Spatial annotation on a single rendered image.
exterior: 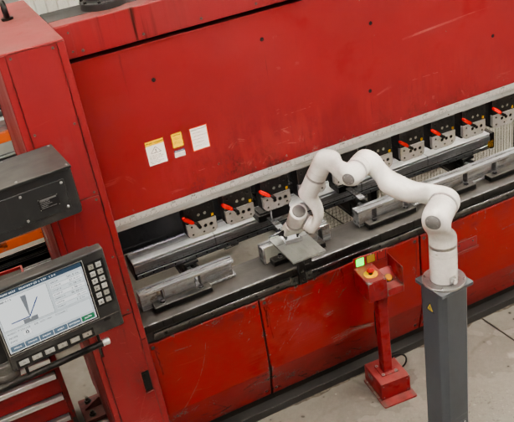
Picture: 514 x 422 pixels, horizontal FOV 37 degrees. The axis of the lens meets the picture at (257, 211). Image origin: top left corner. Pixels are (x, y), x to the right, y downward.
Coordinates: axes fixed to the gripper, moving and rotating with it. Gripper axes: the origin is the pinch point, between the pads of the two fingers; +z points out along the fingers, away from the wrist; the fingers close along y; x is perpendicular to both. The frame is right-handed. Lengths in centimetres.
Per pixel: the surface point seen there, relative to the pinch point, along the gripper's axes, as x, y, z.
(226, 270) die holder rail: 5.9, 35.4, 8.5
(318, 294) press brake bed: 27.1, -8.8, 25.6
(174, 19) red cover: -74, 37, -92
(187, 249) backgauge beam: -15, 50, 21
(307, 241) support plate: 6.1, -6.4, -1.3
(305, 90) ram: -51, -19, -48
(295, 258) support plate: 14.8, 3.6, -8.6
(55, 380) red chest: 29, 131, 35
